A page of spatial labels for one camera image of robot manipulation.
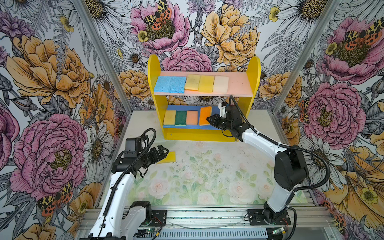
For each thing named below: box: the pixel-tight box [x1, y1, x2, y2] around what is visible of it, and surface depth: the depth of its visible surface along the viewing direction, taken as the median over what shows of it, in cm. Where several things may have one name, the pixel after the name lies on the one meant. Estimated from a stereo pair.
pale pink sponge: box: [213, 76, 229, 94], surface depth 76 cm
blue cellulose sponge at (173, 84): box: [162, 76, 187, 94], surface depth 78 cm
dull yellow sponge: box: [185, 74, 201, 91], surface depth 78 cm
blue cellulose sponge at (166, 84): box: [154, 76, 178, 94], surface depth 78 cm
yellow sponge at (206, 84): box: [198, 75, 215, 93], surface depth 76 cm
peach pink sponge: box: [186, 110, 198, 125], surface depth 96 cm
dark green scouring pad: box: [175, 110, 187, 127], surface depth 97 cm
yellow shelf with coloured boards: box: [147, 54, 262, 142], surface depth 81 cm
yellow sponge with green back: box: [163, 110, 176, 125], surface depth 98 cm
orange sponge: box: [199, 106, 213, 126], surface depth 91 cm
